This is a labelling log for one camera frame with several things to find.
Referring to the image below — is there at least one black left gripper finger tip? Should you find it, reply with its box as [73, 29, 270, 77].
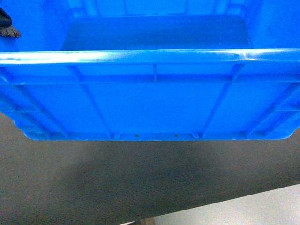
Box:
[0, 8, 21, 38]

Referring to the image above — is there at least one blue plastic crate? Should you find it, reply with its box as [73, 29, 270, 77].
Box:
[0, 0, 300, 141]

